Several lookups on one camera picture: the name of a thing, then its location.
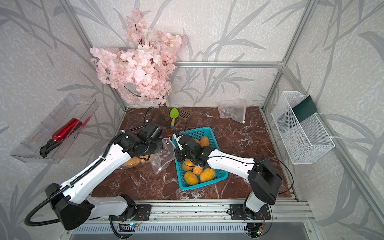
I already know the white wire wall basket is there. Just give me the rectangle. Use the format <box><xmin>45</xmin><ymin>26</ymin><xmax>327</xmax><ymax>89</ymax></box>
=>
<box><xmin>272</xmin><ymin>91</ymin><xmax>335</xmax><ymax>165</ymax></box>

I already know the dark green card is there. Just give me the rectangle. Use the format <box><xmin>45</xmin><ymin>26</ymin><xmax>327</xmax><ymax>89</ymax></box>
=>
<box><xmin>292</xmin><ymin>96</ymin><xmax>318</xmax><ymax>123</ymax></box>

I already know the clear zipper bag with dots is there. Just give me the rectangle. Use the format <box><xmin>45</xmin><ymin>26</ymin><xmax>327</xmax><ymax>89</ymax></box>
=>
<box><xmin>121</xmin><ymin>155</ymin><xmax>151</xmax><ymax>169</ymax></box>

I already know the green toy shovel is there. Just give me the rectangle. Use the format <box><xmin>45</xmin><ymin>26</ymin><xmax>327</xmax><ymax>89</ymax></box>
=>
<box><xmin>170</xmin><ymin>108</ymin><xmax>179</xmax><ymax>129</ymax></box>

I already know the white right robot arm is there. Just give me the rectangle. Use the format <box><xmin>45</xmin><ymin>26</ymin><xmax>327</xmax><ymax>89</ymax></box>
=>
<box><xmin>173</xmin><ymin>135</ymin><xmax>283</xmax><ymax>220</ymax></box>

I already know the teal plastic basket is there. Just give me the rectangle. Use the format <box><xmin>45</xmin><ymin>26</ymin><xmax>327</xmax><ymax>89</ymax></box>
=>
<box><xmin>175</xmin><ymin>127</ymin><xmax>229</xmax><ymax>191</ymax></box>

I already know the orange potato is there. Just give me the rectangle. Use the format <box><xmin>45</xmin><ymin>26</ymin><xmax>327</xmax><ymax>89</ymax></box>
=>
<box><xmin>192</xmin><ymin>166</ymin><xmax>204</xmax><ymax>176</ymax></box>
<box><xmin>182</xmin><ymin>159</ymin><xmax>195</xmax><ymax>172</ymax></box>

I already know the large brown potato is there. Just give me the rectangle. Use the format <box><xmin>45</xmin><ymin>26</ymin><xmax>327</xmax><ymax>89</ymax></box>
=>
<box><xmin>200</xmin><ymin>169</ymin><xmax>216</xmax><ymax>183</ymax></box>

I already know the pink cherry blossom tree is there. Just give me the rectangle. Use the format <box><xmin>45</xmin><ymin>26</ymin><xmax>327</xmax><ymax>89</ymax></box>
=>
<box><xmin>90</xmin><ymin>9</ymin><xmax>188</xmax><ymax>106</ymax></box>

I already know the clear acrylic wall shelf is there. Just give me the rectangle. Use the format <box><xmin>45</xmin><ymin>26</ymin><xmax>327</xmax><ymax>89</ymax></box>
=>
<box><xmin>11</xmin><ymin>94</ymin><xmax>99</xmax><ymax>164</ymax></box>

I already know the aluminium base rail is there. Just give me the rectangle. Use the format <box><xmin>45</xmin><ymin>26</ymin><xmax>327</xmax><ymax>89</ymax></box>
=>
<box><xmin>61</xmin><ymin>197</ymin><xmax>316</xmax><ymax>235</ymax></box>

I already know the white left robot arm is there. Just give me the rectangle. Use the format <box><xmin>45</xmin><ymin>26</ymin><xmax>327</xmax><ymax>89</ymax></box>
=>
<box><xmin>24</xmin><ymin>122</ymin><xmax>163</xmax><ymax>230</ymax></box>

